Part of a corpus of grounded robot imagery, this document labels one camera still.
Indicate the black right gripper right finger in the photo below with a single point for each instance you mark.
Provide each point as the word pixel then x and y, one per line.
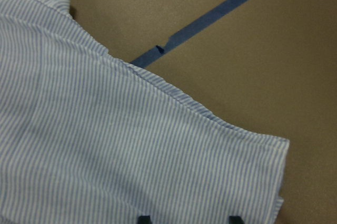
pixel 235 220

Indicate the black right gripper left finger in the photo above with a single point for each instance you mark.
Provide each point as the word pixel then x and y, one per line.
pixel 144 220

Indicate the light blue striped shirt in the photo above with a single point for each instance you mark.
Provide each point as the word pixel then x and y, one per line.
pixel 88 138

